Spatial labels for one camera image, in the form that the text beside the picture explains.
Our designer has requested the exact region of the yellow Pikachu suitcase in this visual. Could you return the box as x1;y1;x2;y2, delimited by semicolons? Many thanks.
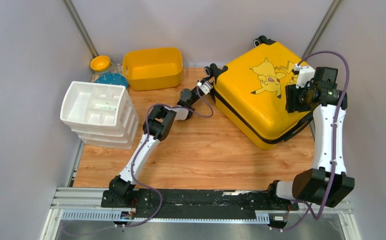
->
204;35;313;150

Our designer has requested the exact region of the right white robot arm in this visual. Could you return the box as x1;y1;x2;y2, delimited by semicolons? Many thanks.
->
266;64;355;210

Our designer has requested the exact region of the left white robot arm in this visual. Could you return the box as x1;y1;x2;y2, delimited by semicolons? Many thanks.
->
101;77;214;208

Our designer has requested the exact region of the yellow plastic basket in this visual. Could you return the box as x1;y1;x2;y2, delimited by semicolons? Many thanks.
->
122;47;183;91

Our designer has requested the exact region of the patterned cloth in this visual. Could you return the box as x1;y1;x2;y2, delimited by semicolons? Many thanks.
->
91;62;123;83

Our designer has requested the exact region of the teal dotted plate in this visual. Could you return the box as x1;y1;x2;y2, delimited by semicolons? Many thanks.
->
95;73;129;88

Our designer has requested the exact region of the yellow bowl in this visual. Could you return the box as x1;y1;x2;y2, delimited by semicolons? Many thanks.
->
90;55;112;74

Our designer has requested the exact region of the white plastic drawer organizer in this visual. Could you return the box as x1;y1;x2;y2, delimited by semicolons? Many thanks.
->
60;81;139;149

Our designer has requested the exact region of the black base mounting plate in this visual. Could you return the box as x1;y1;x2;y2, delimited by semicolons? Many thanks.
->
103;188;299;228

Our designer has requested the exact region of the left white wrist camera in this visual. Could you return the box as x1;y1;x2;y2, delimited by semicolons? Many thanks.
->
196;81;213;96

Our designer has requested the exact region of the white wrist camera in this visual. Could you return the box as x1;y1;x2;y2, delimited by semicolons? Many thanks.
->
292;63;315;89
196;81;213;96

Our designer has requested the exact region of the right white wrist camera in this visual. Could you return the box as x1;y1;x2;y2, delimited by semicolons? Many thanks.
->
292;63;315;89

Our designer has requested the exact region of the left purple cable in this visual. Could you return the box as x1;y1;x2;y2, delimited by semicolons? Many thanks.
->
113;86;214;228

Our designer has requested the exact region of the purple cable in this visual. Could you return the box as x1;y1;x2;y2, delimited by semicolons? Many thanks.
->
113;86;214;228
269;50;350;232

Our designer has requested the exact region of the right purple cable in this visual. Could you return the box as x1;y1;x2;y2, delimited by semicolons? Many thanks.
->
269;50;350;232

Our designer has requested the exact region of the aluminium frame rail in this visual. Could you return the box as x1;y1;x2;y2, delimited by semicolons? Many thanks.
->
39;139;362;240

